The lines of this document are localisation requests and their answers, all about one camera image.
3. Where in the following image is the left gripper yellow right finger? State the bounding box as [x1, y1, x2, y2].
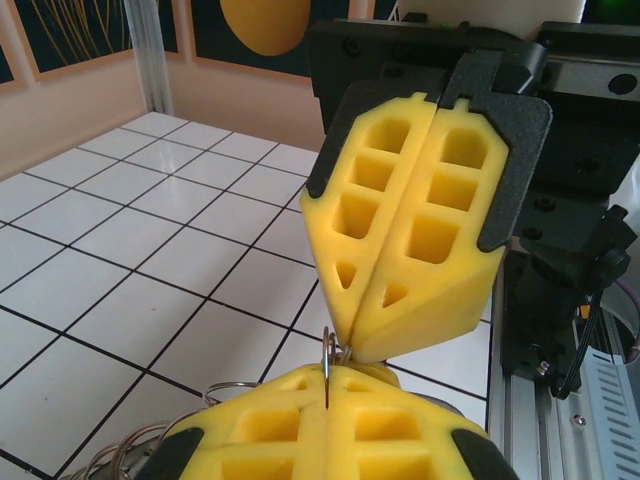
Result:
[324, 363, 521, 480]

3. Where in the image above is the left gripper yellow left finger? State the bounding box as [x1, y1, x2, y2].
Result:
[134, 362, 329, 480]

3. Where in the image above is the silver key ring chain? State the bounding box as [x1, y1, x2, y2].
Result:
[74, 327, 354, 480]

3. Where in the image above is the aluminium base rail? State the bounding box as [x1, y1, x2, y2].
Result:
[487, 279, 569, 480]

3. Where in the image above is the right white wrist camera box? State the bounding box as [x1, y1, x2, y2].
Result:
[397, 0, 587, 26]

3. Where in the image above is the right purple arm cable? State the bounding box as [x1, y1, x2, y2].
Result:
[619, 277, 640, 364]

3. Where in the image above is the grey slotted cable duct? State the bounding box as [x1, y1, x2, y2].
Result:
[567, 344, 640, 480]

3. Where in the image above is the aluminium corner post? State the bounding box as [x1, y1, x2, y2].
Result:
[124, 0, 174, 117]

